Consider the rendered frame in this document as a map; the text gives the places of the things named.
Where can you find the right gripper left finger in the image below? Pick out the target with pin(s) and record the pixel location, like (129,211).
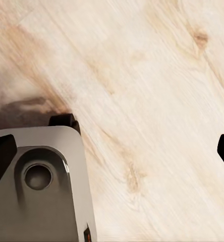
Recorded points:
(8,150)

